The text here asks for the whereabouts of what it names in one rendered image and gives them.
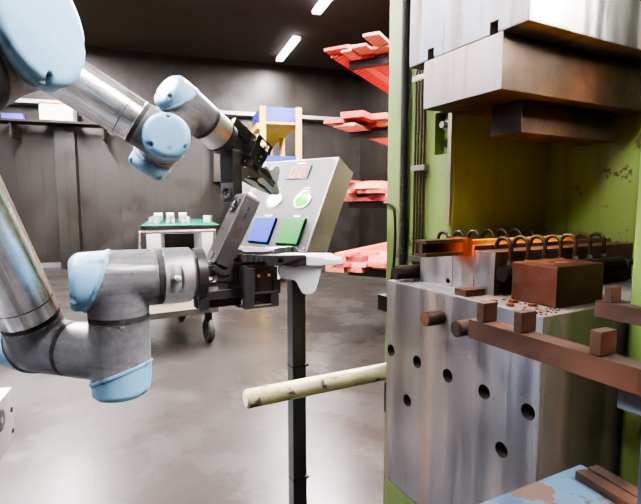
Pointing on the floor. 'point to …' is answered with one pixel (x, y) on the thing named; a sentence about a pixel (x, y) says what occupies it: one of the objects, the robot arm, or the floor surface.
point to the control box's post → (297, 398)
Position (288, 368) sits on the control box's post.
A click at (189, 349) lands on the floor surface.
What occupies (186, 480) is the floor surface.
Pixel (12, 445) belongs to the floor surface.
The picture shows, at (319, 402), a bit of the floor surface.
